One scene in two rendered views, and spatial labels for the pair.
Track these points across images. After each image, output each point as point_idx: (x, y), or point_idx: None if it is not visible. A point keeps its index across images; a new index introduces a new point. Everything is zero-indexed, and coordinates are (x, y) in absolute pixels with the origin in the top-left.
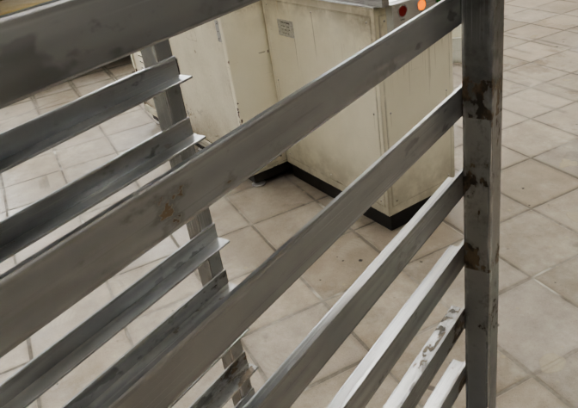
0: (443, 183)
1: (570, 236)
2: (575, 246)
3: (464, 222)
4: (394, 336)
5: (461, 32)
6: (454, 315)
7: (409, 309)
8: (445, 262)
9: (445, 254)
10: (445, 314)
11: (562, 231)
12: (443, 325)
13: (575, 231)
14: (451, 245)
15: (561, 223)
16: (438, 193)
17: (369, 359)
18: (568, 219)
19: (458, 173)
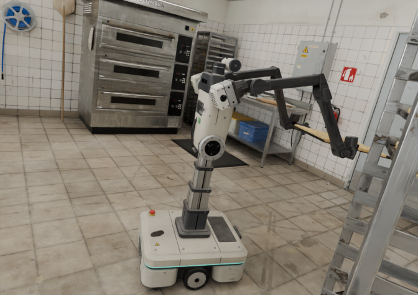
0: (349, 229)
1: (20, 290)
2: (32, 292)
3: (351, 236)
4: (408, 269)
5: (372, 176)
6: (333, 277)
7: (379, 269)
8: (348, 256)
9: (342, 254)
10: (333, 279)
11: (12, 292)
12: (340, 281)
13: (17, 286)
14: (336, 252)
15: (3, 290)
16: (357, 231)
17: (412, 283)
18: (2, 285)
19: (360, 220)
